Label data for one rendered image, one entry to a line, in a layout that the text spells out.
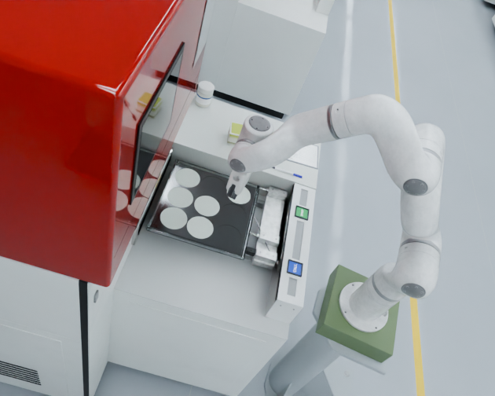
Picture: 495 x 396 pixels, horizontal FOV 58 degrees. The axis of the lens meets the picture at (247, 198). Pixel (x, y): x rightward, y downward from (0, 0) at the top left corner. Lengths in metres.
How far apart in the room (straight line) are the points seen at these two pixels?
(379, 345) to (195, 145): 1.03
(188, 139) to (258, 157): 0.74
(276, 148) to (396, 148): 0.29
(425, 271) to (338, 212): 1.91
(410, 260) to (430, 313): 1.78
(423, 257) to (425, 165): 0.39
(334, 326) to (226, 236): 0.50
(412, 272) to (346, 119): 0.50
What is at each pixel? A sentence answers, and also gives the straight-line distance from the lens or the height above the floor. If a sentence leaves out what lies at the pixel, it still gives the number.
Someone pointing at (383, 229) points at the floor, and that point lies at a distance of 3.32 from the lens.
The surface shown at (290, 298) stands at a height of 0.96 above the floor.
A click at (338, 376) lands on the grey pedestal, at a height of 0.02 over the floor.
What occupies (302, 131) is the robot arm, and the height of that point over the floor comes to 1.55.
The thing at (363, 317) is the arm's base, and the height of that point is 0.94.
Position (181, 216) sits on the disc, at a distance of 1.68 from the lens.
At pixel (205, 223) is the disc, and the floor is 0.90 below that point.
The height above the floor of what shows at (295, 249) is 0.96.
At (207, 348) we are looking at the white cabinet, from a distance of 1.83.
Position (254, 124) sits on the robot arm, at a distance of 1.22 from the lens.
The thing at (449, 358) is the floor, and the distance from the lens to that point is 3.06.
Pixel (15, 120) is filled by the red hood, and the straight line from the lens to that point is 0.80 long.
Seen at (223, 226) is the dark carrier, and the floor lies 0.90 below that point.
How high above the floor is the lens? 2.25
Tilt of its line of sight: 48 degrees down
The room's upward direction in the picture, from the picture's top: 23 degrees clockwise
